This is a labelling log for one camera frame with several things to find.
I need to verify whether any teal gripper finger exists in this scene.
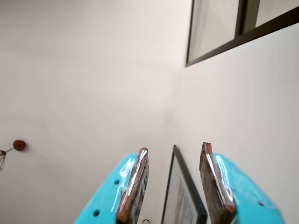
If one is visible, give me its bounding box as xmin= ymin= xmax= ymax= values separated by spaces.
xmin=73 ymin=147 xmax=150 ymax=224
xmin=199 ymin=142 xmax=286 ymax=224

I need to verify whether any black framed picture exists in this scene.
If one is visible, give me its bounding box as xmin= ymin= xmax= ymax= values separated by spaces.
xmin=160 ymin=144 xmax=208 ymax=224

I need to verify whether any dark framed window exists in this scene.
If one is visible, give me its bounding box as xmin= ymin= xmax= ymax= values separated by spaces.
xmin=185 ymin=0 xmax=299 ymax=68

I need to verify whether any wire cage pendant lamp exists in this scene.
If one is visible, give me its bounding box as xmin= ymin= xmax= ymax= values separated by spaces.
xmin=0 ymin=146 xmax=15 ymax=172

